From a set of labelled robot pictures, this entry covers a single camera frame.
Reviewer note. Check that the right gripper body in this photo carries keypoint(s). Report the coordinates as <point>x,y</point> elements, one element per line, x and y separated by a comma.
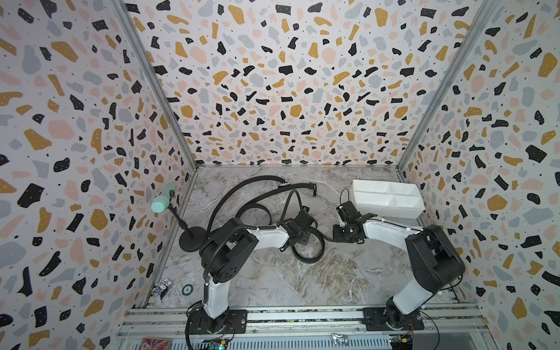
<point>343,234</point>

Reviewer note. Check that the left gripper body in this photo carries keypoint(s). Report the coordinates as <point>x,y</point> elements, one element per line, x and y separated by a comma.
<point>305,238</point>

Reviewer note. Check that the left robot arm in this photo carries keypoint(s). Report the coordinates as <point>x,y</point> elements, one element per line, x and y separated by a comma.
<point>229,247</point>

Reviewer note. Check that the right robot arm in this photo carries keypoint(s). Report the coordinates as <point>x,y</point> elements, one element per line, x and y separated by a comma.
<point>435,263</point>

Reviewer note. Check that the white divided storage box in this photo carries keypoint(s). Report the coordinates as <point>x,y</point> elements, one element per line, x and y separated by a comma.
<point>387,199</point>

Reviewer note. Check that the small tape roll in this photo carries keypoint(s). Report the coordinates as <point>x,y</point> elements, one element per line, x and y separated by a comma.
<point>187,290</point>

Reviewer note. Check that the black microphone stand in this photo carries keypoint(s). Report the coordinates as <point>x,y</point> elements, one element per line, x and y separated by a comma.
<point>191,238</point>

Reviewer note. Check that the crumpled foil wrapper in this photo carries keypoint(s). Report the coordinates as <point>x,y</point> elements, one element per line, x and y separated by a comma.
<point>340,339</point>

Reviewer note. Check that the green foam microphone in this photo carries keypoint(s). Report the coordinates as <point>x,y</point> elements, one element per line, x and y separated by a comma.
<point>163,201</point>

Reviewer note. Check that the pink printed card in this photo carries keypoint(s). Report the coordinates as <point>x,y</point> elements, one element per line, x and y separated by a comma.
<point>148,343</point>

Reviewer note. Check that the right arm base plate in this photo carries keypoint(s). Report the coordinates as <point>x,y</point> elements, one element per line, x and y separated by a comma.
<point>390,318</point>

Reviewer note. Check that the aluminium rail frame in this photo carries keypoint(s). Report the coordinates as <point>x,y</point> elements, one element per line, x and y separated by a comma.
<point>446,326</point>

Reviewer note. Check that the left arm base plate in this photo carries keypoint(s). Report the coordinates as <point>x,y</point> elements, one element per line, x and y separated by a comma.
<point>233,321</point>

